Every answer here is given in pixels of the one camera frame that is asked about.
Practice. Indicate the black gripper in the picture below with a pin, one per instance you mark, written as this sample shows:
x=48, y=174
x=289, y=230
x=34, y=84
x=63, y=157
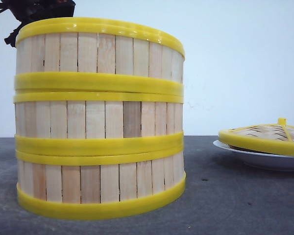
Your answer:
x=28, y=11

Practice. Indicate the bamboo steamer basket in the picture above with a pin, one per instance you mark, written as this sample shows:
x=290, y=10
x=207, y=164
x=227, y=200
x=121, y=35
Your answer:
x=92, y=59
x=107, y=191
x=98, y=129

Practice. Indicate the yellow-rimmed bamboo steamer lid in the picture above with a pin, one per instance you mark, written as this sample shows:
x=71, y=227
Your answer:
x=275, y=138

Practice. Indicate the white plate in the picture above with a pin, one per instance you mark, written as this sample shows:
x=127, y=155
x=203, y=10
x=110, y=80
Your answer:
x=259, y=160

